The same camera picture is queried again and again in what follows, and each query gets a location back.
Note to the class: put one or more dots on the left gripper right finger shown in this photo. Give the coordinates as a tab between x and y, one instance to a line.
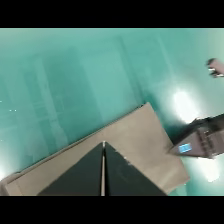
126	178

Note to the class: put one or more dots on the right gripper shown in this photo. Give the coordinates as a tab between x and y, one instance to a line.
213	138

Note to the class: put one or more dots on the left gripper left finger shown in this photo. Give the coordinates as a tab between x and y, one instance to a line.
86	176

